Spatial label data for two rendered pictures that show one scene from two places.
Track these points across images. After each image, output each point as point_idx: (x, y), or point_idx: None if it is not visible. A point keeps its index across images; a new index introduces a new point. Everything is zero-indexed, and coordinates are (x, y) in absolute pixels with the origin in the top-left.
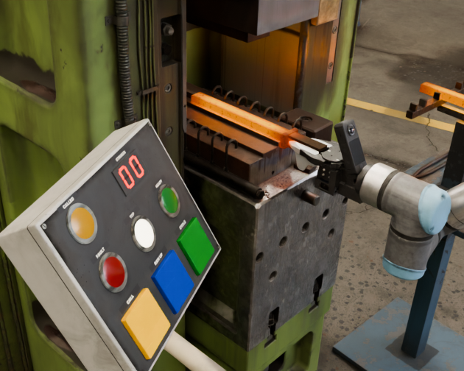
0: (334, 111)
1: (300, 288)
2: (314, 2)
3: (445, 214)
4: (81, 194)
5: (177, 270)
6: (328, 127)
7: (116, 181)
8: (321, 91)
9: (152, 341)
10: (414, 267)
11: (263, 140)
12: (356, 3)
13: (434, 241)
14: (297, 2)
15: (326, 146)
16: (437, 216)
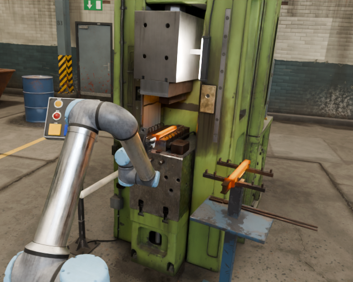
0: (222, 159)
1: (154, 202)
2: (165, 91)
3: (123, 160)
4: (63, 99)
5: None
6: (179, 146)
7: None
8: (209, 144)
9: (51, 132)
10: (118, 177)
11: None
12: (233, 113)
13: (130, 175)
14: (157, 89)
15: (149, 139)
16: (117, 156)
